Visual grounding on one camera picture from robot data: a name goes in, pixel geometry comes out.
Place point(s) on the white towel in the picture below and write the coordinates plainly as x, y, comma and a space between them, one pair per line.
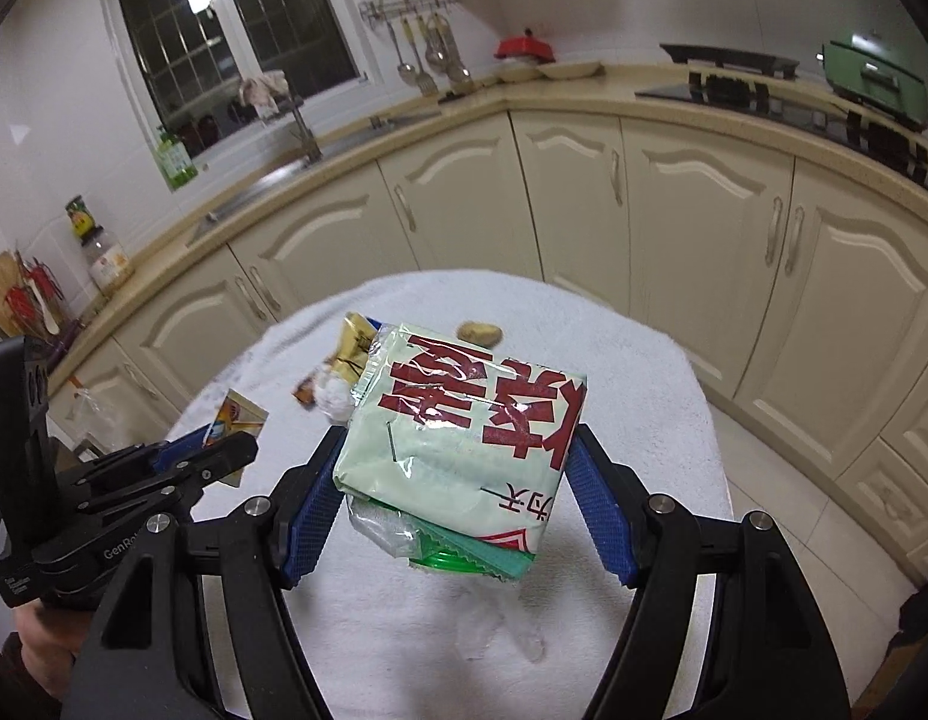
621, 382

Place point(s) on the gold snack packet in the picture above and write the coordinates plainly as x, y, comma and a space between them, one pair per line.
353, 349

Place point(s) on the clear plastic film piece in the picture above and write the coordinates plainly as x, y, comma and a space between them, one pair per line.
501, 634

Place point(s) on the green clear plastic packet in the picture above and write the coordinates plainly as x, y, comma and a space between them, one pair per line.
449, 561

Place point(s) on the person's left hand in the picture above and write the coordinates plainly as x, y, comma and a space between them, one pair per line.
51, 645

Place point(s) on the white plastic spoon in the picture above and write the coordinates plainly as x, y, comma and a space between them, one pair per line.
45, 311

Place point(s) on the green dish soap bottle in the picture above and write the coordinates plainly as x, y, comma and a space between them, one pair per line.
175, 161

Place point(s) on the row of cream cabinet doors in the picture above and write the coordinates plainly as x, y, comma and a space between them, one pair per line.
449, 195

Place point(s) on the cream plate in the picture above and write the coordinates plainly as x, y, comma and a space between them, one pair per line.
573, 70

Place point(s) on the black pan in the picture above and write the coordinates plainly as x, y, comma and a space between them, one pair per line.
726, 58

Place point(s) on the thin clear plastic bag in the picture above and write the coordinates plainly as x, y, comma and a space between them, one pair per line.
96, 420

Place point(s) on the orange and blue snack packet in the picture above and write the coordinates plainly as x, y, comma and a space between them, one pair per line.
243, 416

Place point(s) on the potato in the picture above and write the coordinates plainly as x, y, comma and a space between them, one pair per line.
479, 334

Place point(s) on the steel sink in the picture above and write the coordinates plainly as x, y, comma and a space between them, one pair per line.
284, 176

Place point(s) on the green electric grill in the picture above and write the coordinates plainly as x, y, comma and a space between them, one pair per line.
877, 79

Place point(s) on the pale green red-print packet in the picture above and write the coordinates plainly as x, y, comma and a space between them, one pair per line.
449, 457

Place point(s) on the hanging spatula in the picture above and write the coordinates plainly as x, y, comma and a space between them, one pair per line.
426, 82

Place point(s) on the white bowl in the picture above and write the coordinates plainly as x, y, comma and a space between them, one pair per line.
518, 73

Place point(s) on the crumpled white tissue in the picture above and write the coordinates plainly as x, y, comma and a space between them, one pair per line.
333, 394

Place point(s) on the red kitchen utensil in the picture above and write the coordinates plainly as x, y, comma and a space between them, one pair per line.
21, 300

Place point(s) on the black gas stove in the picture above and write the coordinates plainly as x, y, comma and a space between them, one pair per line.
734, 94

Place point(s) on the window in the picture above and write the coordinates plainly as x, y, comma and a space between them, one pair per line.
284, 7

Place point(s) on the wall utensil rack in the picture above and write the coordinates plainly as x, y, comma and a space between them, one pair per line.
411, 4

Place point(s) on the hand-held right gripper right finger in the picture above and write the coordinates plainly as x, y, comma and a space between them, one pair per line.
595, 510

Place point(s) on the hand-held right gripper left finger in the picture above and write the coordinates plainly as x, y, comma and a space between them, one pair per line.
314, 517

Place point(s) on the pink dishcloth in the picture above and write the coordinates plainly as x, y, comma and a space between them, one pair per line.
261, 94

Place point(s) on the clear jar with black lid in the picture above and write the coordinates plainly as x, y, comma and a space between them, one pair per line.
110, 262

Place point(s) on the small brown wrapper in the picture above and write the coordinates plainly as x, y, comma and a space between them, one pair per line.
306, 391

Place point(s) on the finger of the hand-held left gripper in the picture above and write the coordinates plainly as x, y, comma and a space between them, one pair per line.
186, 450
216, 461

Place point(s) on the red pot lid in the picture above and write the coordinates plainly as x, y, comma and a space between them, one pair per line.
525, 46

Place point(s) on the yellow and green can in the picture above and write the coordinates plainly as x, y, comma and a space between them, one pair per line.
81, 217

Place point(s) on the hanging ladle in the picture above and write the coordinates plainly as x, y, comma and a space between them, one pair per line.
458, 73

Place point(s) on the steel faucet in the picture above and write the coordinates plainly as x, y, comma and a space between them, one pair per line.
305, 135

